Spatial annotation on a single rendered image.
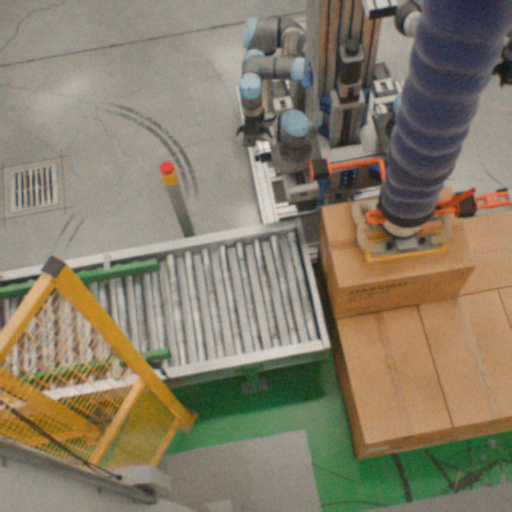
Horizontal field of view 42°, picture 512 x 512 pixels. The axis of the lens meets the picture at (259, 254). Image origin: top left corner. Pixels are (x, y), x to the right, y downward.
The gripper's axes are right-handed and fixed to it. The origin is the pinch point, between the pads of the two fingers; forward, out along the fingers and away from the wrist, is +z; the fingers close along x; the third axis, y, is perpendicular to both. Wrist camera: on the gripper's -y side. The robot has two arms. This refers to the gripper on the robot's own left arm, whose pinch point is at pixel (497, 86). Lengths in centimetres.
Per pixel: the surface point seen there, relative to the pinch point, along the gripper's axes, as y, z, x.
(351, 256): 34, 58, -60
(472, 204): 31.6, 32.4, -11.9
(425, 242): 39, 44, -32
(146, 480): 121, -25, -143
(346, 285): 47, 58, -66
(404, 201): 37, 8, -45
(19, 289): 6, 89, -218
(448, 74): 38, -64, -44
